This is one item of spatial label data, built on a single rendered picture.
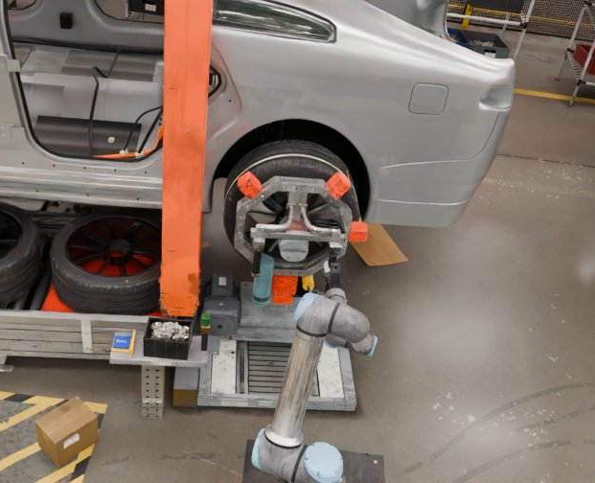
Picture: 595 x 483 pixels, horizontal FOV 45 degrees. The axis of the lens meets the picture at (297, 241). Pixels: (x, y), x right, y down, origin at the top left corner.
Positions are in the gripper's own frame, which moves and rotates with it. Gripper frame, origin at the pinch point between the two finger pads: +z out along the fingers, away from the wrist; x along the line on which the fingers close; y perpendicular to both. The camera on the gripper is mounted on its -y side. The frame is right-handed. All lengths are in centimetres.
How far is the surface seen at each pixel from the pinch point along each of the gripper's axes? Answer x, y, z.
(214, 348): -50, 73, 13
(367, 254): 48, 82, 112
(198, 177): -62, -46, -8
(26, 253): -146, 33, 34
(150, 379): -79, 54, -26
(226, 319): -45, 46, 7
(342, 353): 19, 75, 15
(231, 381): -40, 75, -7
